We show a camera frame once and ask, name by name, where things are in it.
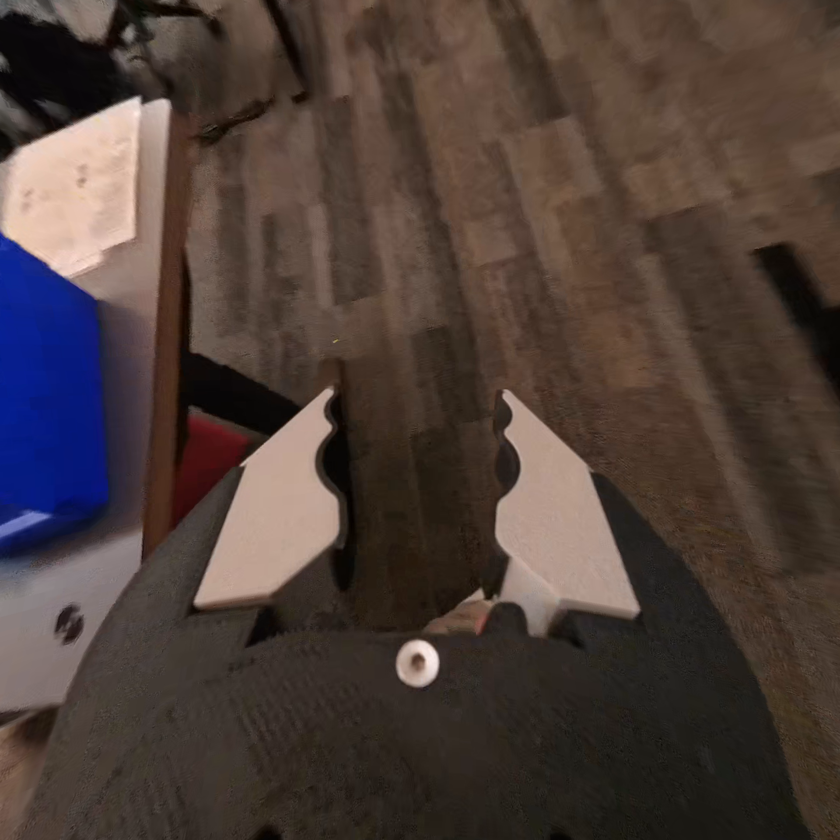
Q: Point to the small dark round object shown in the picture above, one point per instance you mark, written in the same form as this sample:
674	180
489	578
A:
69	623

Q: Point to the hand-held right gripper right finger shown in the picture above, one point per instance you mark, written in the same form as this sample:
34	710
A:
564	525

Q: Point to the black office chair base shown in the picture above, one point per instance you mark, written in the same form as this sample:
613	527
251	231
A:
52	65

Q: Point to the blue plastic storage bin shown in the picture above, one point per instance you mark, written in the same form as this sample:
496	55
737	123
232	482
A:
46	394

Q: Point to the black table leg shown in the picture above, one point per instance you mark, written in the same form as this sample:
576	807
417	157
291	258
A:
236	394

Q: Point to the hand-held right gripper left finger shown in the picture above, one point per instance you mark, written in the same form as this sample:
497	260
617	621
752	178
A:
275	518

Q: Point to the red fabric bag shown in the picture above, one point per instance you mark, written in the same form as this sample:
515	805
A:
207	466

